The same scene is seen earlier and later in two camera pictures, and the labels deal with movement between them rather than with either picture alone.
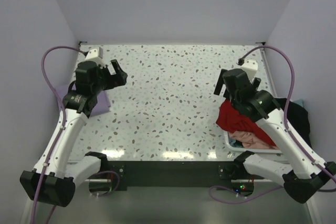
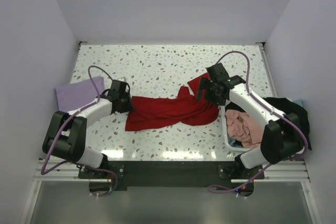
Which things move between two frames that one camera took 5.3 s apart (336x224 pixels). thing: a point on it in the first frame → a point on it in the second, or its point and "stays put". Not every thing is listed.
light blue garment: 299,102 stays put
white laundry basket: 266,151 stays put
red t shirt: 230,118 → 153,112
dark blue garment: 236,143 stays put
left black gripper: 118,78 → 129,106
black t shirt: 298,119 stays put
